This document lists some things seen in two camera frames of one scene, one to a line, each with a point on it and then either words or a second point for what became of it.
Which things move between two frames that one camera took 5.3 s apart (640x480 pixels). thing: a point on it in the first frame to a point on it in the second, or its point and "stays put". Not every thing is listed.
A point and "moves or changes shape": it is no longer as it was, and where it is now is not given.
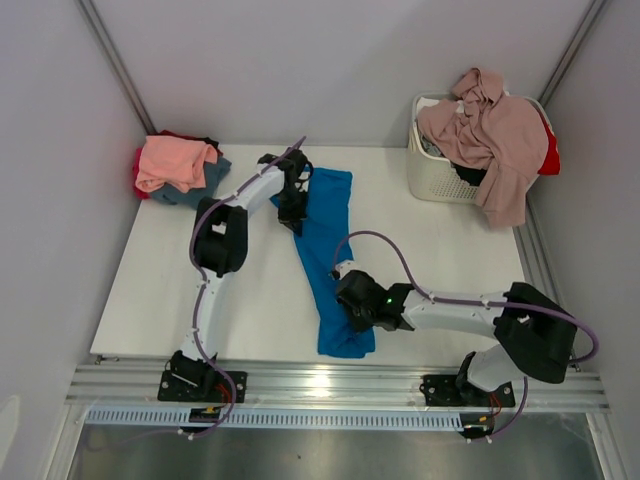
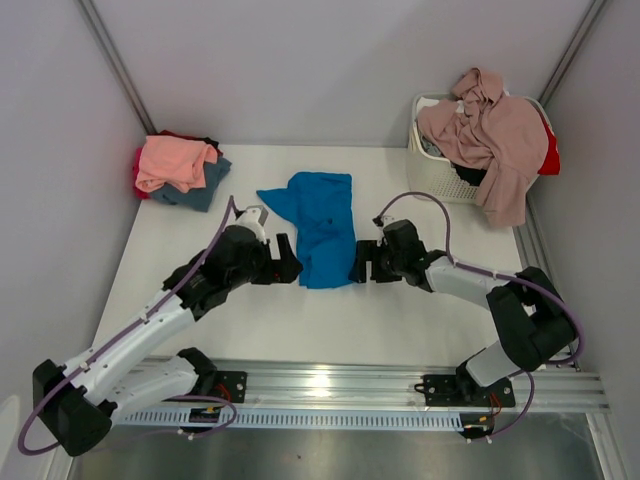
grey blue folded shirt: [214, 176] stays put
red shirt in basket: [552, 164] stays put
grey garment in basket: [430, 147] stays put
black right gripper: [356, 326] to [366, 250]
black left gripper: [293, 220] to [287, 258]
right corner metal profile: [587, 22] stays put
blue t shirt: [322, 249] moves or changes shape
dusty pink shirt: [487, 127] stays put
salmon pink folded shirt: [175, 162] stays put
